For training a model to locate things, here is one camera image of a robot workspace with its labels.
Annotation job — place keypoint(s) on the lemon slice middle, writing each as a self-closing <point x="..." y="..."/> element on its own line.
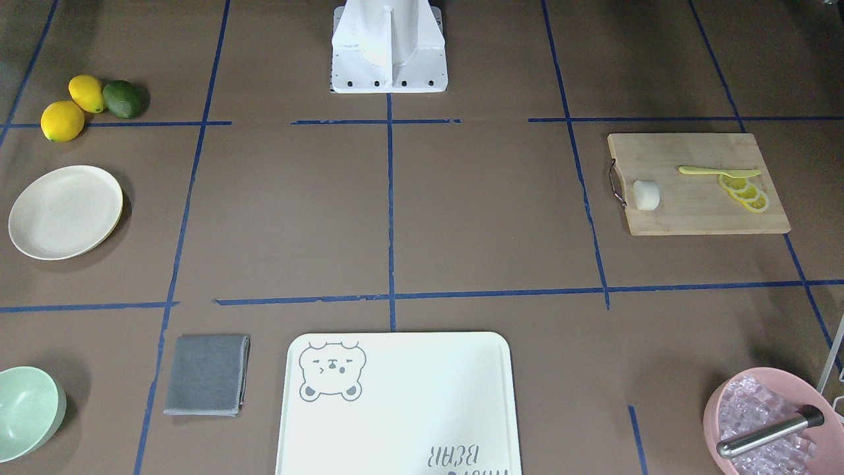
<point x="748" y="195"/>

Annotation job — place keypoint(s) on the mint green bowl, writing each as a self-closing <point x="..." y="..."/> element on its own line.
<point x="33" y="406"/>

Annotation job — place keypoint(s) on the green avocado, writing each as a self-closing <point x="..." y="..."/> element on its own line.
<point x="123" y="99"/>

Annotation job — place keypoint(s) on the white bear tray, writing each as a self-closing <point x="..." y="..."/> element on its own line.
<point x="399" y="403"/>

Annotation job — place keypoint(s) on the white steamed bun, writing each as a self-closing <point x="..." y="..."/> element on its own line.
<point x="646" y="194"/>

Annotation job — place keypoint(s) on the steel ice scoop handle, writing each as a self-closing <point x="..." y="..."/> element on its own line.
<point x="806" y="417"/>

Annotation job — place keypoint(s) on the yellow lemon outer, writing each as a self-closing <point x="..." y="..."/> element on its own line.
<point x="62" y="121"/>

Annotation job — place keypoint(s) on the grey folded cloth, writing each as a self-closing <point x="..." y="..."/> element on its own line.
<point x="208" y="375"/>

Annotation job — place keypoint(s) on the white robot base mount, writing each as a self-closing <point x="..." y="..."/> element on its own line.
<point x="387" y="47"/>

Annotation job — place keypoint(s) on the lemon slice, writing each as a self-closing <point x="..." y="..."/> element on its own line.
<point x="748" y="195"/>
<point x="733" y="184"/>
<point x="759" y="203"/>

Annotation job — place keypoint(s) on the bamboo cutting board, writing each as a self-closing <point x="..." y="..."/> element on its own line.
<point x="692" y="204"/>

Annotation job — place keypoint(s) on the white wire cup rack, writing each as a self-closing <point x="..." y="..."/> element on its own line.
<point x="830" y="382"/>

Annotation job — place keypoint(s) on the yellow-green plastic knife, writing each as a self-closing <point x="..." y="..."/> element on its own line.
<point x="701" y="170"/>

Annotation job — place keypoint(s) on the cream round plate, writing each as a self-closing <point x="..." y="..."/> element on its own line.
<point x="66" y="213"/>

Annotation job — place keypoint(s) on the yellow lemon near avocado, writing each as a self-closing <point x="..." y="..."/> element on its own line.
<point x="87" y="92"/>

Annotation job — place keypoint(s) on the pink bowl of ice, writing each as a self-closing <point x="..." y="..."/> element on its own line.
<point x="756" y="397"/>

